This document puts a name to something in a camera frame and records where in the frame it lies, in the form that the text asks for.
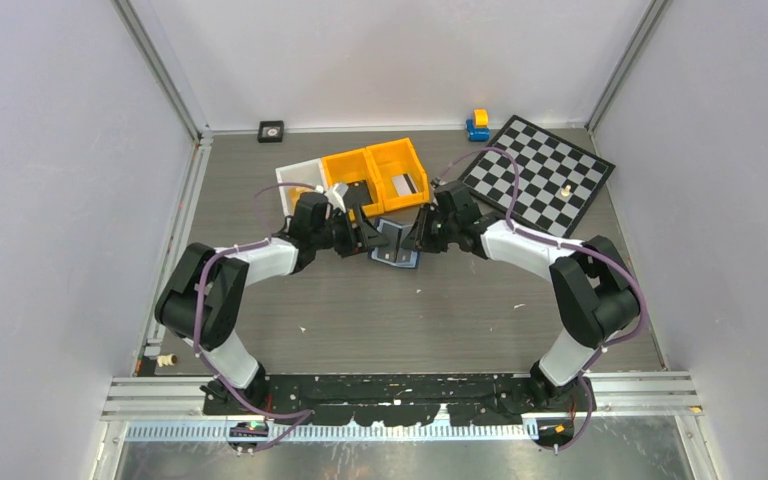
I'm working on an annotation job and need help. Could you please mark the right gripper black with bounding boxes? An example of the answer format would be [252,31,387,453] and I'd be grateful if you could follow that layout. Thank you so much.
[402,203,458,255]

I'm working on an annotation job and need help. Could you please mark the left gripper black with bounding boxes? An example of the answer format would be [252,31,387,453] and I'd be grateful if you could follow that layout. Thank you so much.
[312,204,388,258]

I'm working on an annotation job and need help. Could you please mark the blue leather card holder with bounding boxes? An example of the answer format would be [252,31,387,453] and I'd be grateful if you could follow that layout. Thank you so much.
[367,217,420,269]

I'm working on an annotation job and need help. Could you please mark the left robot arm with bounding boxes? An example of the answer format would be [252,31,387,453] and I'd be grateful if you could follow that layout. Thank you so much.
[154,192,388,414]

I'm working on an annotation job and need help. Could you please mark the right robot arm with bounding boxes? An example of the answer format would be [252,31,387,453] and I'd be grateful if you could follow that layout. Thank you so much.
[401,182,645,411]

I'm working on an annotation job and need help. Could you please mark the card in orange bin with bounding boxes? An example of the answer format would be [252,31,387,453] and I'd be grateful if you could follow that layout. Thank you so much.
[391,173,420,197]

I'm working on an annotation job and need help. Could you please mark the black object in bin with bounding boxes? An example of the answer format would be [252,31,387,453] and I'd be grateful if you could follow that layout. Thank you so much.
[343,180,374,207]

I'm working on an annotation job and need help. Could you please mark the orange plastic bin left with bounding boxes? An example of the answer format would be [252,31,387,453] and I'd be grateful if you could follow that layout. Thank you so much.
[321,147,384,217]

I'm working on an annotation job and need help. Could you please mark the orange plastic bin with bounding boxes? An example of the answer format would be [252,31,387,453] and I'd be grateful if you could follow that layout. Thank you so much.
[368,137,430,212]
[321,147,384,217]

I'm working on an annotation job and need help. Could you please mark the white plastic bin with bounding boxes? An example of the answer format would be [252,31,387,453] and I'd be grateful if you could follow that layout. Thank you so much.
[275,158,328,215]

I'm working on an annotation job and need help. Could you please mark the orange plastic bin right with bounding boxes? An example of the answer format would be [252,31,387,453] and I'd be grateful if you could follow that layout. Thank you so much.
[368,137,430,212]

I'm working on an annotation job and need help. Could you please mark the tan items in white bin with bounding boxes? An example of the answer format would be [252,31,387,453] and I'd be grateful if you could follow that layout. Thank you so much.
[288,187,312,214]

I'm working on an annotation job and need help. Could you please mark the small black square device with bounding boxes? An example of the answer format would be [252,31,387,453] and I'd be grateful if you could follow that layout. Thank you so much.
[257,120,285,143]

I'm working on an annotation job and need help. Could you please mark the black white chessboard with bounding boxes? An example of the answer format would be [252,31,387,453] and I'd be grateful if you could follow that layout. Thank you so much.
[458,115,615,238]

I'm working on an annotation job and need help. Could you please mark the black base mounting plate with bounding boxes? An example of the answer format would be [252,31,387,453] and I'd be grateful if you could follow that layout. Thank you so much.
[200,373,593,427]

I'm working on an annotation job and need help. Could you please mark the small beige spool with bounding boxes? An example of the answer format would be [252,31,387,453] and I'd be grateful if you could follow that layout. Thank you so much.
[155,354,178,368]

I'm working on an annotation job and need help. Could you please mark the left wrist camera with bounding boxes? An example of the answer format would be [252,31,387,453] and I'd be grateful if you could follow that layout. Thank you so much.
[315,182,350,213]

